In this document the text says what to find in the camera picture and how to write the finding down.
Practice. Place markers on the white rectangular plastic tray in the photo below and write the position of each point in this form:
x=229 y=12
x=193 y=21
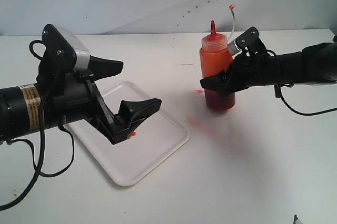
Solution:
x=128 y=162

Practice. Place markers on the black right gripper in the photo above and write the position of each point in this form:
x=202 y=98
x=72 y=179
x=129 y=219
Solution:
x=254 y=65

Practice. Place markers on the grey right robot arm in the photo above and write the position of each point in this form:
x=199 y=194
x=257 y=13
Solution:
x=314 y=65

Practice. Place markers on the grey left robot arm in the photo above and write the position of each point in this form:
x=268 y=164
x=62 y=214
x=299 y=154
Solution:
x=21 y=107

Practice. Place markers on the red sauce blob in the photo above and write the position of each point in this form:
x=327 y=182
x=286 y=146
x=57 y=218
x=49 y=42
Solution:
x=131 y=135

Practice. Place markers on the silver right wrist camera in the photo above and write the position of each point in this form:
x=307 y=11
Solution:
x=233 y=48

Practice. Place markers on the red sauce squeeze bottle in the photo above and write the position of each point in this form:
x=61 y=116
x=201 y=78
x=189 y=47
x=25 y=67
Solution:
x=215 y=57

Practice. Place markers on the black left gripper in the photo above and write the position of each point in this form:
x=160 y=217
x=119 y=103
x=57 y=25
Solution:
x=74 y=93

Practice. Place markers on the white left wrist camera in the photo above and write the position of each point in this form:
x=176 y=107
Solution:
x=80 y=52

